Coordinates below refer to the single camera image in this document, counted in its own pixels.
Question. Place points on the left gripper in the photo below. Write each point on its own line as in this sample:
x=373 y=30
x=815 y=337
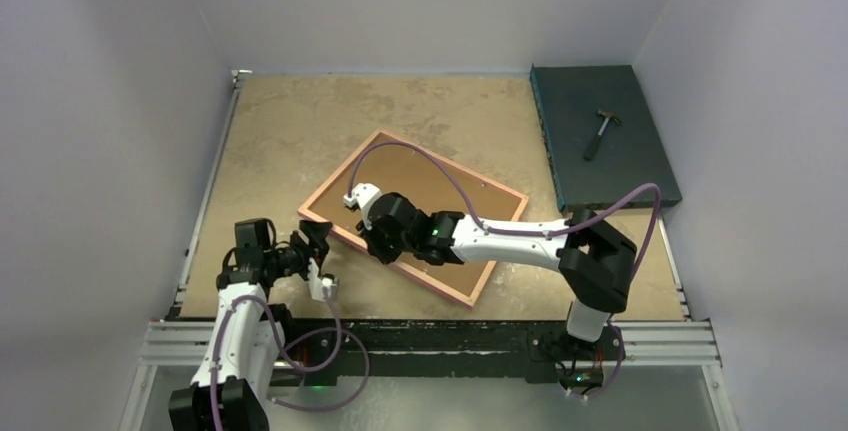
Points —
x=315 y=235

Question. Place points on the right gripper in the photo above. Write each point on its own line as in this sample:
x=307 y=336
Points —
x=371 y=234

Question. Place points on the pink picture frame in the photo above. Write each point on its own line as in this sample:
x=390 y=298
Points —
x=411 y=276

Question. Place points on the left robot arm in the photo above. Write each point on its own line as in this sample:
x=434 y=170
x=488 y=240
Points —
x=227 y=390

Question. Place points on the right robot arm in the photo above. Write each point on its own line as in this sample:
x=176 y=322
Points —
x=594 y=258

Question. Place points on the small hammer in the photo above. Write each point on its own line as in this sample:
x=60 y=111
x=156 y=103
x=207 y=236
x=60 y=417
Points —
x=594 y=144

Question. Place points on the dark blue box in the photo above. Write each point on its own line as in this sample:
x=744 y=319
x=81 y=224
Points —
x=630 y=154

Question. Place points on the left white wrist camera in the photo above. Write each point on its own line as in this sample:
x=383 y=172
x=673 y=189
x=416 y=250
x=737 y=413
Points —
x=322 y=286

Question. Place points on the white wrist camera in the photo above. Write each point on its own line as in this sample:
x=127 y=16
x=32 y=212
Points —
x=361 y=197
x=322 y=286

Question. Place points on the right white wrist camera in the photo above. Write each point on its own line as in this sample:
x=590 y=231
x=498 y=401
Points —
x=361 y=197

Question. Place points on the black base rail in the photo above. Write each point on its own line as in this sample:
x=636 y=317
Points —
x=538 y=352

